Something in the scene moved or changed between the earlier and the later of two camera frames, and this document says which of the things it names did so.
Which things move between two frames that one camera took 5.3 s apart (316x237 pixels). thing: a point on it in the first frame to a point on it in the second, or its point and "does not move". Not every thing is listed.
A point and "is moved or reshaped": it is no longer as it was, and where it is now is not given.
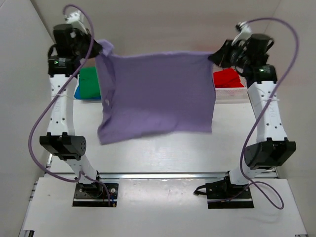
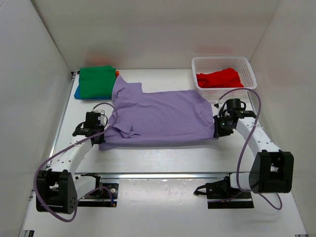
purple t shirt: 152,93 is moved or reshaped
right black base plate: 223,189 does not move
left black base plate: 94,194 does not move
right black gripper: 224,56 to 219,132
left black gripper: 89,45 to 99,138
